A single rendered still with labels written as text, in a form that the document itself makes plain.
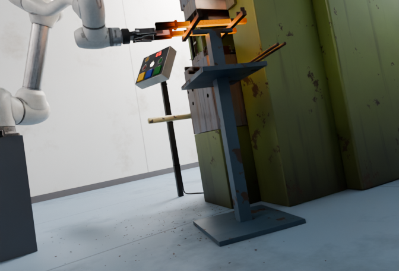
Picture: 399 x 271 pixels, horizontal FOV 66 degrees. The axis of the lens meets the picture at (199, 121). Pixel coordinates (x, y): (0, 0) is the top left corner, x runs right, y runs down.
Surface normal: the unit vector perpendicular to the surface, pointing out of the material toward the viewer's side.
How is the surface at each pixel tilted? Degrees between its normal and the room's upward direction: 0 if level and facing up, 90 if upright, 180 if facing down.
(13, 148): 90
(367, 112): 90
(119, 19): 90
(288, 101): 90
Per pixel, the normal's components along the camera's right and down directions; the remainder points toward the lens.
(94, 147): 0.54, -0.14
